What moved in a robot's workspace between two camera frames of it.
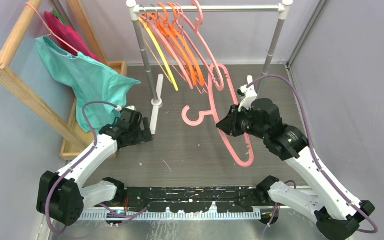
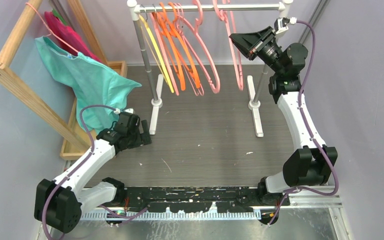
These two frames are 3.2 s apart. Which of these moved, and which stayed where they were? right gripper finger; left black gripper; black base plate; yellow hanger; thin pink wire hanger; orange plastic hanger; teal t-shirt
Moved: yellow hanger; orange plastic hanger; right gripper finger
Stayed: teal t-shirt; black base plate; thin pink wire hanger; left black gripper
